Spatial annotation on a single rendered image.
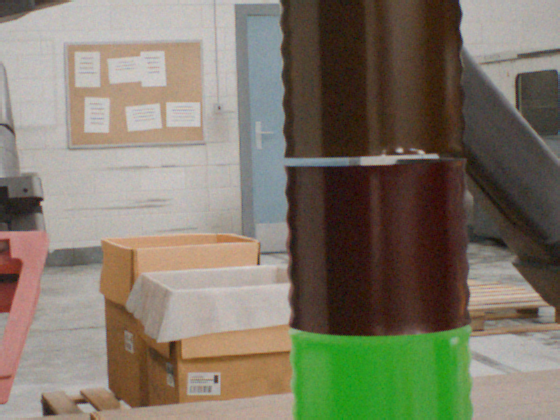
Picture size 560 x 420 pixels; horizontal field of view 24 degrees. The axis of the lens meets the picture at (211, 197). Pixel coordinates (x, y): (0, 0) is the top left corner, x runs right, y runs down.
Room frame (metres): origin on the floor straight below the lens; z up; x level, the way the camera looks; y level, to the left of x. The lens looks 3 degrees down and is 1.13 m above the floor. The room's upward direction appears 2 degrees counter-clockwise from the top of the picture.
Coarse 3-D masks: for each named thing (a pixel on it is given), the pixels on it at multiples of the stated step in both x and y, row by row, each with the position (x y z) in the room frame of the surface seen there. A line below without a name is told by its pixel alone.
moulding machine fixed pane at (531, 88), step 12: (552, 72) 10.37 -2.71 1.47; (528, 84) 10.80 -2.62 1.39; (540, 84) 10.58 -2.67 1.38; (552, 84) 10.38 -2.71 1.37; (528, 96) 10.80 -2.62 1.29; (540, 96) 10.59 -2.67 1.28; (552, 96) 10.39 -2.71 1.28; (528, 108) 10.81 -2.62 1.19; (540, 108) 10.59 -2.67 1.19; (552, 108) 10.39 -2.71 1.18; (528, 120) 10.81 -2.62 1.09; (540, 120) 10.60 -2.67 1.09; (552, 120) 10.40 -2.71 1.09; (540, 132) 10.61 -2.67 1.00; (552, 132) 10.39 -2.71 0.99
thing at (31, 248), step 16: (0, 224) 0.69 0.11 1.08; (0, 240) 0.69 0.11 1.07; (16, 240) 0.69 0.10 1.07; (32, 240) 0.69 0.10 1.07; (48, 240) 0.69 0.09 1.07; (0, 256) 0.69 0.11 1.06; (16, 256) 0.69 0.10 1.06; (32, 256) 0.69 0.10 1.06; (0, 272) 0.70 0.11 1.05; (16, 272) 0.70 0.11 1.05; (32, 272) 0.69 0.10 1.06; (32, 288) 0.68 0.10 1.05; (16, 304) 0.68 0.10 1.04; (32, 304) 0.68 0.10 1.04; (16, 320) 0.68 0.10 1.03; (16, 336) 0.67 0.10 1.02; (0, 352) 0.67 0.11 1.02; (16, 352) 0.67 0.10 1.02; (0, 368) 0.67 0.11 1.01
